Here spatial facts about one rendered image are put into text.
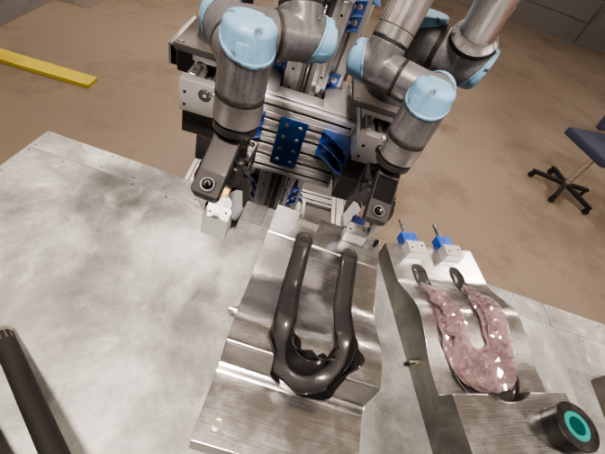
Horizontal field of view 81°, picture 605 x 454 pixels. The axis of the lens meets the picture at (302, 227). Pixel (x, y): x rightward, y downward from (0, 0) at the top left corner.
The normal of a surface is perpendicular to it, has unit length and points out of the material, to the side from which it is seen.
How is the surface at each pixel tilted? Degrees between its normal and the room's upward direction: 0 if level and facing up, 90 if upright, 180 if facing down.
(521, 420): 0
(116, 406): 0
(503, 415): 0
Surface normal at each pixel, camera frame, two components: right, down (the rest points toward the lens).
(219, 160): 0.15, -0.16
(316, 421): 0.27, -0.64
